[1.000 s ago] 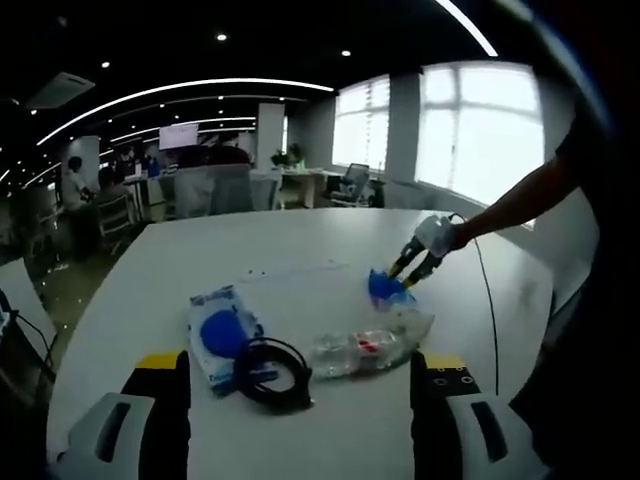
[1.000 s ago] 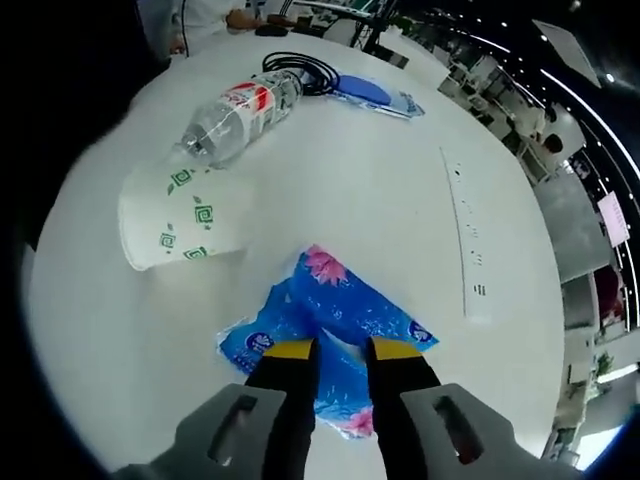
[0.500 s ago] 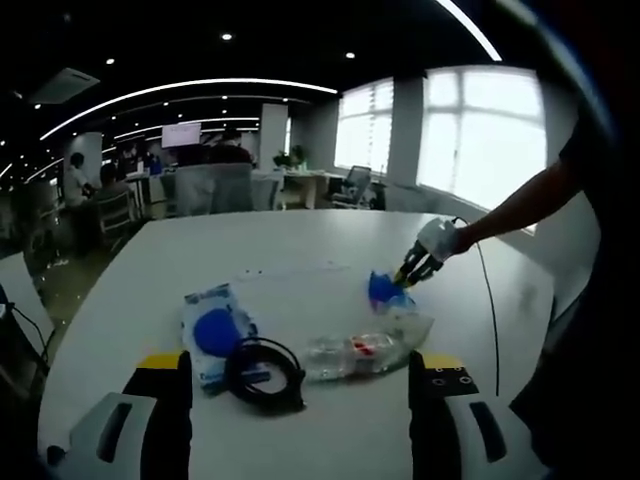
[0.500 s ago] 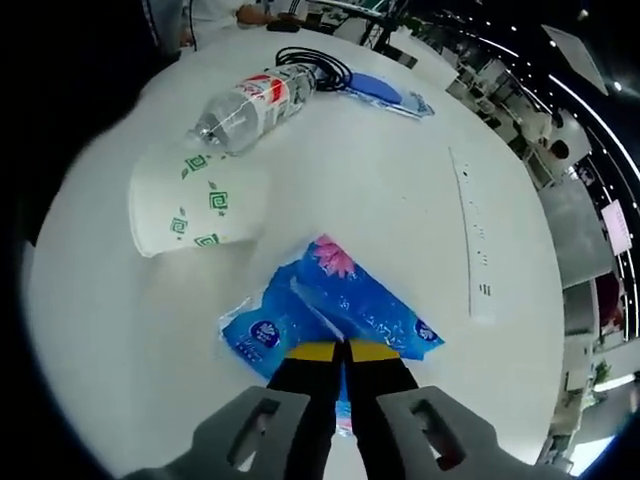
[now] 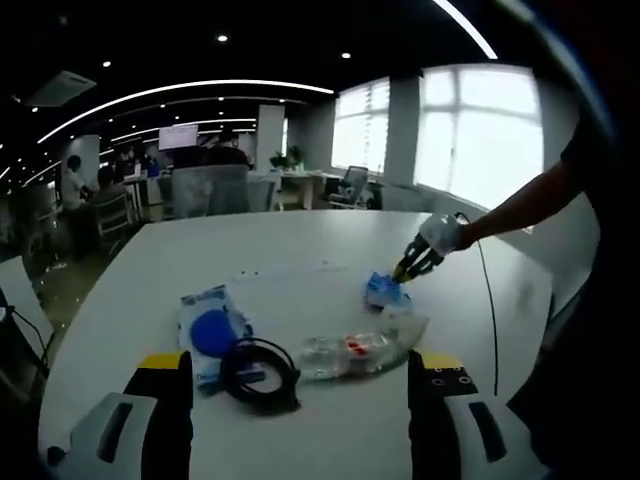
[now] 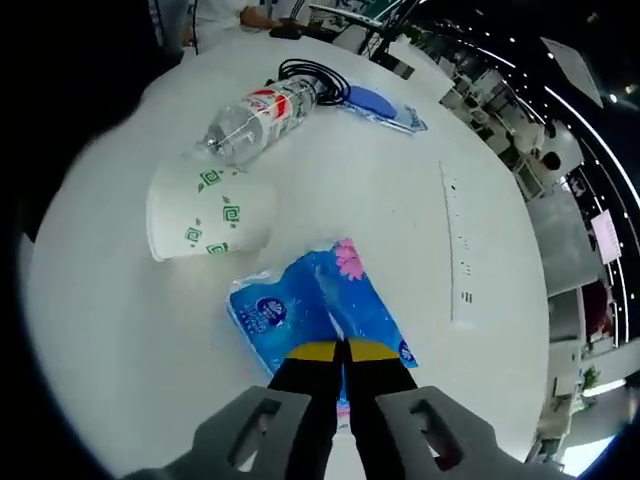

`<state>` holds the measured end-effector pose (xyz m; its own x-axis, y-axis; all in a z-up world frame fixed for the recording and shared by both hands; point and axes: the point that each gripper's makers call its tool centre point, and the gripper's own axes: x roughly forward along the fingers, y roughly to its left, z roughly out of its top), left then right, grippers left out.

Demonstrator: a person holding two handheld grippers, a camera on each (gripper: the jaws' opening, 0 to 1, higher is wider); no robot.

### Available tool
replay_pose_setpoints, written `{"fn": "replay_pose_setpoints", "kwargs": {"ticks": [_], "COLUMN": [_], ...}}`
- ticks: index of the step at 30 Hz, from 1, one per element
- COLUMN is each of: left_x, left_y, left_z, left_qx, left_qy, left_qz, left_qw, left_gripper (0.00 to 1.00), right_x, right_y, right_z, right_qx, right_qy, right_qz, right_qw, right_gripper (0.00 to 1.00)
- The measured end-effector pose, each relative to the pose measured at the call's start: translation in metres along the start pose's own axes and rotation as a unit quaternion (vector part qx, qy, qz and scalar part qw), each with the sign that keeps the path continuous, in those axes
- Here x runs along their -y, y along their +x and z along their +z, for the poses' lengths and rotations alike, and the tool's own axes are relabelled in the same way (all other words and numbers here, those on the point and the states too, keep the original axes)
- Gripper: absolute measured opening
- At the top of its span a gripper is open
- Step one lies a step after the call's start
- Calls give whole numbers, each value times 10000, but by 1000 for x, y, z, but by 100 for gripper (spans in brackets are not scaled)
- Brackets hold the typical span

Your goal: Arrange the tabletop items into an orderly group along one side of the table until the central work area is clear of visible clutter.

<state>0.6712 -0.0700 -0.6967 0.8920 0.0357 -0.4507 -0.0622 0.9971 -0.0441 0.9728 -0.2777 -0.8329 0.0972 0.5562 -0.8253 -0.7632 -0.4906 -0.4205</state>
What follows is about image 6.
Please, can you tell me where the clear plastic water bottle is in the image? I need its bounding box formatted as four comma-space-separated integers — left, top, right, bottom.
194, 77, 326, 169

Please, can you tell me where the wet wipes pack blue lid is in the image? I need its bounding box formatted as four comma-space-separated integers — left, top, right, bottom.
339, 84, 429, 136

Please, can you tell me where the grey chair back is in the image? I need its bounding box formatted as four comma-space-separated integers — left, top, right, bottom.
530, 192, 599, 299

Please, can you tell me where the white paper cup green print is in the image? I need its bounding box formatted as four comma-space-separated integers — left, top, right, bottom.
146, 154, 279, 262

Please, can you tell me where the curved ceiling light strip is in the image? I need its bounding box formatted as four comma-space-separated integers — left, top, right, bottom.
543, 84, 640, 211

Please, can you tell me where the white power strip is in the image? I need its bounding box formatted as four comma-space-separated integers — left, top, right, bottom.
438, 159, 474, 324

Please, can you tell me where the black stand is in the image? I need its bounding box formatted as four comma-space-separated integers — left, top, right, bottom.
369, 0, 417, 64

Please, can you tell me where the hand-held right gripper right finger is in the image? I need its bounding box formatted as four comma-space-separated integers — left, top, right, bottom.
343, 338, 551, 480

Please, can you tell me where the person with face mask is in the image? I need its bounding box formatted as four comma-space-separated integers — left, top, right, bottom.
192, 0, 314, 49

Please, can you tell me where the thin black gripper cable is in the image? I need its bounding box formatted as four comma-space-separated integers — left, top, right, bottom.
190, 0, 202, 56

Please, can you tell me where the ceiling air conditioner unit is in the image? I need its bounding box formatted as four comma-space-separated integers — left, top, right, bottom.
541, 36, 605, 109

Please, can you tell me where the blue tissue pack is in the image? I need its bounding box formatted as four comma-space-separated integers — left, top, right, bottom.
227, 237, 419, 401

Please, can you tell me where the wall screen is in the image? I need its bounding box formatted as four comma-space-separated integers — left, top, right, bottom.
589, 209, 624, 264

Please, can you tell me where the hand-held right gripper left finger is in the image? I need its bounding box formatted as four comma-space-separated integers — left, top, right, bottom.
122, 341, 346, 480

